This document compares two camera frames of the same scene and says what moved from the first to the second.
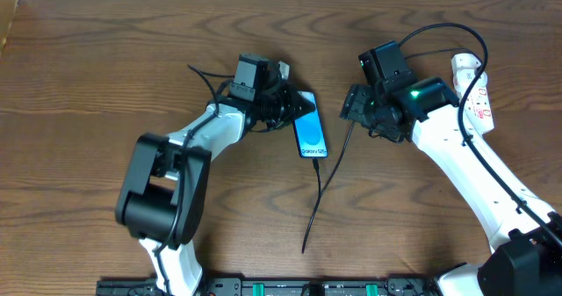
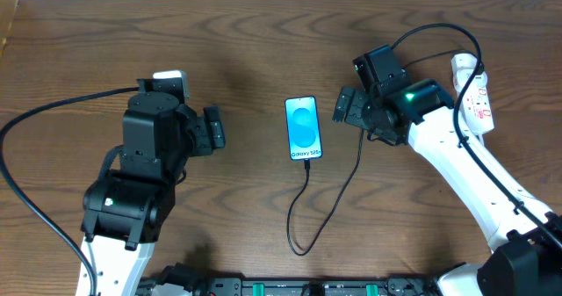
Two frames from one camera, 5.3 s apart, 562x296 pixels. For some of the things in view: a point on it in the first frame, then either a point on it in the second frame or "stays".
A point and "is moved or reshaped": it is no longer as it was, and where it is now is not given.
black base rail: [273, 286] stays
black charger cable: [321, 191] to [306, 165]
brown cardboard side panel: [9, 1] stays
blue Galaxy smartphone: [309, 134] is moved or reshaped
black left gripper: [289, 106] to [205, 130]
